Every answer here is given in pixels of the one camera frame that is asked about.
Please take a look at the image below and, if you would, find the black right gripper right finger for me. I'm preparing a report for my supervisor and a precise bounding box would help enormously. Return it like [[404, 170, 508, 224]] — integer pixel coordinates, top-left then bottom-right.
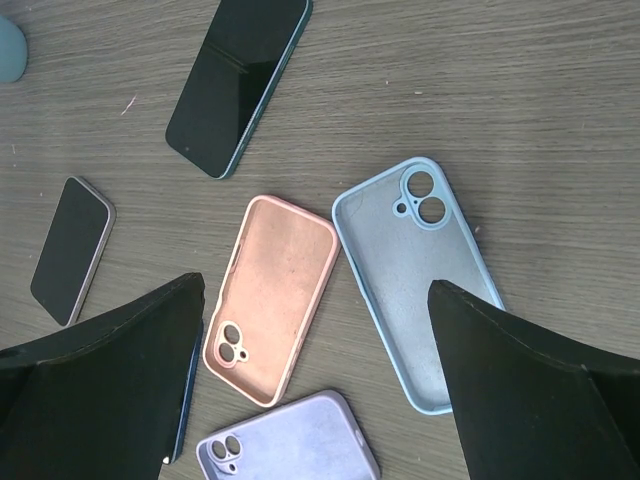
[[428, 280, 639, 479]]

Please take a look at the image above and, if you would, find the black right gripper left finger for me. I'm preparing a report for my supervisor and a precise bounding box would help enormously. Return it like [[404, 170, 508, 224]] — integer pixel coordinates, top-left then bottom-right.
[[1, 272, 205, 479]]

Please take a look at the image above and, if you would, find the pink phone case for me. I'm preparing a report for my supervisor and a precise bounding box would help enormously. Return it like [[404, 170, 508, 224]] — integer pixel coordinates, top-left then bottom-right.
[[202, 195, 339, 408]]

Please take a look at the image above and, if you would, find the teal green smartphone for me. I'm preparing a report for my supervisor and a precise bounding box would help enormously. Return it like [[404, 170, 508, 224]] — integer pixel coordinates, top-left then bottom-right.
[[165, 0, 313, 179]]

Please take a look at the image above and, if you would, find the lavender phone case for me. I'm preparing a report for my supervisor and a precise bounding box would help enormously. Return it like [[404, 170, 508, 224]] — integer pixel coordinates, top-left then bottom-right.
[[196, 390, 381, 480]]

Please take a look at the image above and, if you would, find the light blue phone case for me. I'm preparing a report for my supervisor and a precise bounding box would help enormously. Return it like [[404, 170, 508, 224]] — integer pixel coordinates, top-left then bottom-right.
[[332, 157, 504, 415]]

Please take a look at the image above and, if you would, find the blue edged black smartphone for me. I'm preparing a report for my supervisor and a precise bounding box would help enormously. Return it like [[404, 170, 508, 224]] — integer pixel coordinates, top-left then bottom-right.
[[162, 320, 204, 465]]

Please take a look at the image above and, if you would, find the silver edged black smartphone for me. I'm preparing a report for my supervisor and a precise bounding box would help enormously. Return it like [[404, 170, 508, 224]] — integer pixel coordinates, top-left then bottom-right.
[[30, 176, 116, 328]]

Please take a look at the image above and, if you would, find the blue ceramic mug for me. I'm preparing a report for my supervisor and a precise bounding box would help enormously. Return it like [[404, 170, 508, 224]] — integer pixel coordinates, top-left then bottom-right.
[[0, 16, 28, 83]]

